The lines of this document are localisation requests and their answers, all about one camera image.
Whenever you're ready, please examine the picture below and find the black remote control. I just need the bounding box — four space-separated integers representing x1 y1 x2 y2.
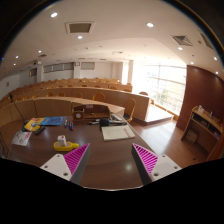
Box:
34 126 45 135

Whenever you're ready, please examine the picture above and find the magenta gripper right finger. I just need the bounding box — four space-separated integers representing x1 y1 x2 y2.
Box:
132 143 181 185

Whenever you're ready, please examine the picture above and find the wooden desktop organizer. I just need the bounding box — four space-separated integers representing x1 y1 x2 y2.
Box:
72 104 110 121

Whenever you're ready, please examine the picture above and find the black handheld microphone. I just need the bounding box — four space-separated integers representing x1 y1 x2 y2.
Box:
99 118 126 127

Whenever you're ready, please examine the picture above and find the yellow power strip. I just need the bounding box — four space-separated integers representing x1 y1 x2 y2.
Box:
53 141 79 152

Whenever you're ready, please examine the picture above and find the wooden lectern shelf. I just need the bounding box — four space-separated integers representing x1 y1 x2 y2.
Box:
182 105 223 153

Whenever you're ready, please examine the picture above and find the black gooseneck microphone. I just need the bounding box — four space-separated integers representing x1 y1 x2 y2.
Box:
9 93 28 132

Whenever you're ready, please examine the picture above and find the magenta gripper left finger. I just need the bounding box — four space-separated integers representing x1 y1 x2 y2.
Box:
41 143 91 184

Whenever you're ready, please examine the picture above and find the white open notebook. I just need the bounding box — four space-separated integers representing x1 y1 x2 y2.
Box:
102 125 135 141

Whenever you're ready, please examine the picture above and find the blue book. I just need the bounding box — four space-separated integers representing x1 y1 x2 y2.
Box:
41 116 66 126

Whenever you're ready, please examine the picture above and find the wooden chair near desk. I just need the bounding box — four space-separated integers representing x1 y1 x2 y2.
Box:
124 98 136 122

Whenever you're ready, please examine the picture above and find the white paper leaflet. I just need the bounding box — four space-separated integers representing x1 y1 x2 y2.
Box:
12 131 32 146

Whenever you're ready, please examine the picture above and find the white charger plug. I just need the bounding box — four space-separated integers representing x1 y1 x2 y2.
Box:
57 135 66 146

